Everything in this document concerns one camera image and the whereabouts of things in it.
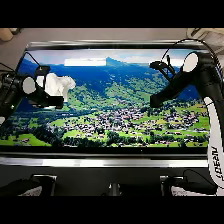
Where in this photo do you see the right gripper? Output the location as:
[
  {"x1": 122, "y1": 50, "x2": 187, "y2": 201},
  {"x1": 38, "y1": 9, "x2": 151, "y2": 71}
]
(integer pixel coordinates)
[{"x1": 149, "y1": 85, "x2": 177, "y2": 109}]

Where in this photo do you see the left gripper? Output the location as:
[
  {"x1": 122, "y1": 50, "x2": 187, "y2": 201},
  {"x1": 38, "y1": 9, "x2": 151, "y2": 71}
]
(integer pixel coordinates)
[{"x1": 28, "y1": 89, "x2": 65, "y2": 110}]

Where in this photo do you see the white shirt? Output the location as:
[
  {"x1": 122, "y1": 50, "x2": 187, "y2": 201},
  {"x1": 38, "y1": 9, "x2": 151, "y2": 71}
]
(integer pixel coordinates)
[{"x1": 35, "y1": 72, "x2": 77, "y2": 103}]

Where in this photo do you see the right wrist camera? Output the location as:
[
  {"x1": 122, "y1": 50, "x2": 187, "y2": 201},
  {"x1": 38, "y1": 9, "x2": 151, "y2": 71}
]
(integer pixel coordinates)
[{"x1": 148, "y1": 54, "x2": 177, "y2": 81}]

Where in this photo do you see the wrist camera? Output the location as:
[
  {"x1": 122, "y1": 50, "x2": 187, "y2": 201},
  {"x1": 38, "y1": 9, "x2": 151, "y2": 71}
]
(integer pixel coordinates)
[
  {"x1": 35, "y1": 65, "x2": 52, "y2": 77},
  {"x1": 148, "y1": 54, "x2": 177, "y2": 81}
]

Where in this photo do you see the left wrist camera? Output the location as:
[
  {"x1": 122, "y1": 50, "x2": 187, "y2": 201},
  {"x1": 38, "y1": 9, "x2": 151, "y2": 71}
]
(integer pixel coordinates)
[{"x1": 35, "y1": 65, "x2": 52, "y2": 77}]

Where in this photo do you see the black cable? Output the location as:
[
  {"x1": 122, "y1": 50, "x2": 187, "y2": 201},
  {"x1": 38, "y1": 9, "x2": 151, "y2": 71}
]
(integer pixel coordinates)
[
  {"x1": 182, "y1": 168, "x2": 218, "y2": 188},
  {"x1": 22, "y1": 51, "x2": 42, "y2": 68},
  {"x1": 161, "y1": 38, "x2": 216, "y2": 64}
]

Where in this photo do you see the silver frame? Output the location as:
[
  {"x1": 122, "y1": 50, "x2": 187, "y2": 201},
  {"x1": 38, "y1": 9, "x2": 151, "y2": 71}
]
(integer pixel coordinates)
[{"x1": 0, "y1": 39, "x2": 224, "y2": 197}]

